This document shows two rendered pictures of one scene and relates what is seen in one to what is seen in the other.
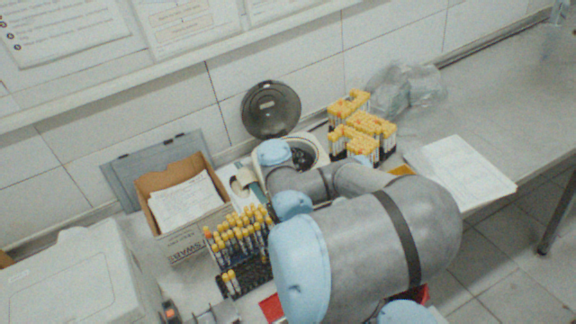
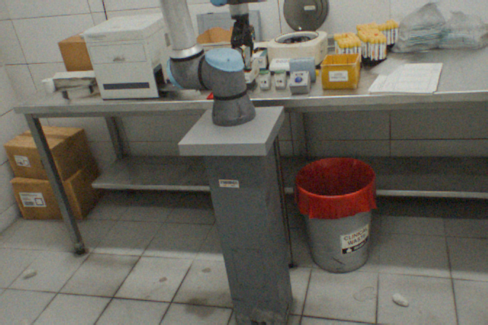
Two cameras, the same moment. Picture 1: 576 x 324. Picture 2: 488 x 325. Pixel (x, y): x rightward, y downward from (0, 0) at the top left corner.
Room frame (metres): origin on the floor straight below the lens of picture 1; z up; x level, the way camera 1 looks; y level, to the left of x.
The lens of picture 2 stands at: (-0.85, -1.22, 1.56)
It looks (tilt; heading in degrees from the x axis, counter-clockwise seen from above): 27 degrees down; 41
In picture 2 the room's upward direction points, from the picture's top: 9 degrees counter-clockwise
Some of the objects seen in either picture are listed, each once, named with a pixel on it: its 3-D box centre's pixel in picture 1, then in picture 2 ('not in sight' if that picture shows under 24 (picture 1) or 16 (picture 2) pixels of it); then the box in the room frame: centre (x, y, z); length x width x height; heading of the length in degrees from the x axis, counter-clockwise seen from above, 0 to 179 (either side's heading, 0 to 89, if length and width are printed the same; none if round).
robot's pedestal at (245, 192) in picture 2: not in sight; (252, 230); (0.33, -0.16, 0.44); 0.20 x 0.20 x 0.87; 22
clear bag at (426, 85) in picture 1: (423, 79); (462, 28); (1.39, -0.59, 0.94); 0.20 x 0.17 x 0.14; 84
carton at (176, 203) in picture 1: (186, 204); (224, 48); (0.92, 0.36, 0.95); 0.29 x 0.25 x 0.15; 22
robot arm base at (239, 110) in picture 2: not in sight; (232, 104); (0.33, -0.16, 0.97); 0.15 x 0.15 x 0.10
